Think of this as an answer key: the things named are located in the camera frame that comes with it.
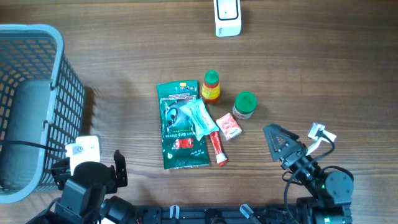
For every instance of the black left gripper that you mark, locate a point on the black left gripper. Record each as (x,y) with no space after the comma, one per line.
(121,173)

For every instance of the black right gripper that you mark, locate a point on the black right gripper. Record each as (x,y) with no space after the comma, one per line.
(290,151)

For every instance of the green lid jar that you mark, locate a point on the green lid jar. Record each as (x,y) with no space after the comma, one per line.
(244,105)

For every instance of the red white small box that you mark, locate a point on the red white small box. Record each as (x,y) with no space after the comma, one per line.
(228,126)

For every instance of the green glove packet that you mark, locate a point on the green glove packet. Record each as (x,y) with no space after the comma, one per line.
(180,147)

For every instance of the red sauce sachet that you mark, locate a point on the red sauce sachet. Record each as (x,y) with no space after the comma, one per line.
(217,145)

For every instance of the pale green wipes packet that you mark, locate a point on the pale green wipes packet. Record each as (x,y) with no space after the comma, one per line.
(201,119)

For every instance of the red yellow sauce bottle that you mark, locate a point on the red yellow sauce bottle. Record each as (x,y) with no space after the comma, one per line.
(211,87)

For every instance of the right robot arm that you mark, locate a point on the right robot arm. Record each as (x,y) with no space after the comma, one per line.
(312,194)

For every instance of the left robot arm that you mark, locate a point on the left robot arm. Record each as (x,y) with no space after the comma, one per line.
(83,194)

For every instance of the white barcode scanner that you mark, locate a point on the white barcode scanner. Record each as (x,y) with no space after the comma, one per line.
(228,21)

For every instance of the grey plastic basket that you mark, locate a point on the grey plastic basket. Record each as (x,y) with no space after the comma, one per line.
(42,106)

